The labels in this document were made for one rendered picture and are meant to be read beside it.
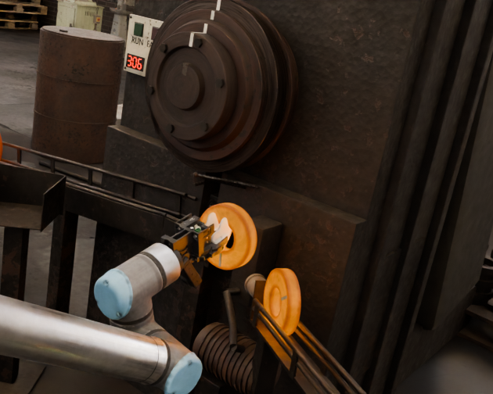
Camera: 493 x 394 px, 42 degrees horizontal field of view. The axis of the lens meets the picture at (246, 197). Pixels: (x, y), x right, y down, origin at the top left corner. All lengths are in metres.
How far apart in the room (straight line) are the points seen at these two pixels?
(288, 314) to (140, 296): 0.35
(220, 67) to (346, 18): 0.35
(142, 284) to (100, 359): 0.22
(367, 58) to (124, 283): 0.83
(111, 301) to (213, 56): 0.68
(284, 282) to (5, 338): 0.69
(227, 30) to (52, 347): 0.96
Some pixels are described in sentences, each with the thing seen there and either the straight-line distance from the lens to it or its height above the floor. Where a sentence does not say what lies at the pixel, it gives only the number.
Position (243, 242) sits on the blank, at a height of 0.84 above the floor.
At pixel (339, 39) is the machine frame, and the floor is 1.30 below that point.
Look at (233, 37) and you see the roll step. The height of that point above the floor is 1.26.
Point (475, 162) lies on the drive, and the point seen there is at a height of 0.95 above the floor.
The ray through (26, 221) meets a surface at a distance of 2.08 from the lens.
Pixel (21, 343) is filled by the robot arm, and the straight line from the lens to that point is 1.05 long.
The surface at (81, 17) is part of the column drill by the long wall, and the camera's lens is 9.98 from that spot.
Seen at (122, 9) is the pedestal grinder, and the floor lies 0.71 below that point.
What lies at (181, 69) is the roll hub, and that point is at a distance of 1.72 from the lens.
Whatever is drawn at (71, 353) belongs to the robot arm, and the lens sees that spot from 1.11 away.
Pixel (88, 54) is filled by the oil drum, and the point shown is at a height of 0.78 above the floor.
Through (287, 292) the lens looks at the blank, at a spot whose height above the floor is 0.76.
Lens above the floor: 1.39
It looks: 18 degrees down
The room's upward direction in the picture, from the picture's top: 10 degrees clockwise
